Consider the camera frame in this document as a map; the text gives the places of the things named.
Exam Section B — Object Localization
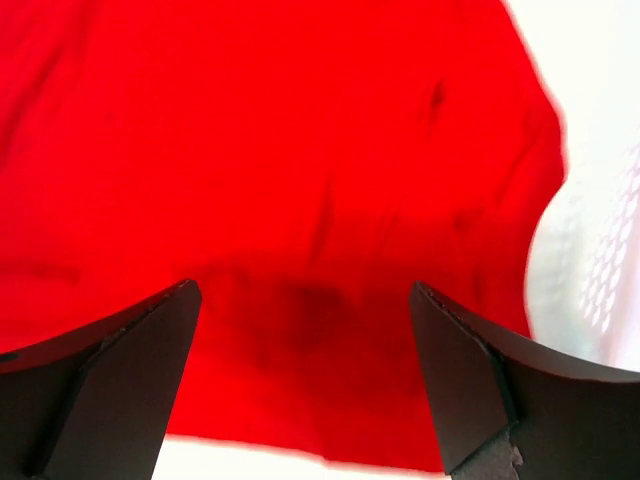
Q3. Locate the red t shirt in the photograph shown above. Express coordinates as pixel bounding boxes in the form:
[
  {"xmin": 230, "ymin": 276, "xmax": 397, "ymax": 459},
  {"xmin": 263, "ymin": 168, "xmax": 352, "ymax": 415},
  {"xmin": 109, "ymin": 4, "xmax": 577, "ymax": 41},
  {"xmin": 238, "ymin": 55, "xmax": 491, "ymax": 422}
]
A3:
[{"xmin": 1, "ymin": 1, "xmax": 565, "ymax": 472}]

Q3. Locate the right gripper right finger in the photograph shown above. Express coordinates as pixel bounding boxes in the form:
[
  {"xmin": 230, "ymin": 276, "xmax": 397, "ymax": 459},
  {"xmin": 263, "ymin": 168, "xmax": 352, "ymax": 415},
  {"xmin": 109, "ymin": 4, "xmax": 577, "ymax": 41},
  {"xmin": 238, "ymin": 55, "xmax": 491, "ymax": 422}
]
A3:
[{"xmin": 410, "ymin": 283, "xmax": 639, "ymax": 480}]

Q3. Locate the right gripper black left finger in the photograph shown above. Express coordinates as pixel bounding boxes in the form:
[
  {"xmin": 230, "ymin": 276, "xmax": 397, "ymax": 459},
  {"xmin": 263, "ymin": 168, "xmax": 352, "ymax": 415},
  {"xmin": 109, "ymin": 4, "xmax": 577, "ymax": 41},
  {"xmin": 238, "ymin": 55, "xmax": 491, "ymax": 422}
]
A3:
[{"xmin": 1, "ymin": 280, "xmax": 202, "ymax": 480}]

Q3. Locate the white plastic basket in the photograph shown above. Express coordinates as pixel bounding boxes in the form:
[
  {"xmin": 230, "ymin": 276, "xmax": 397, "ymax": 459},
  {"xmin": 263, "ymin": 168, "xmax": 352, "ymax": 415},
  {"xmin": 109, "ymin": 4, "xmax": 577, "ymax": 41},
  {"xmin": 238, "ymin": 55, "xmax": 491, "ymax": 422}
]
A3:
[{"xmin": 526, "ymin": 145, "xmax": 639, "ymax": 371}]

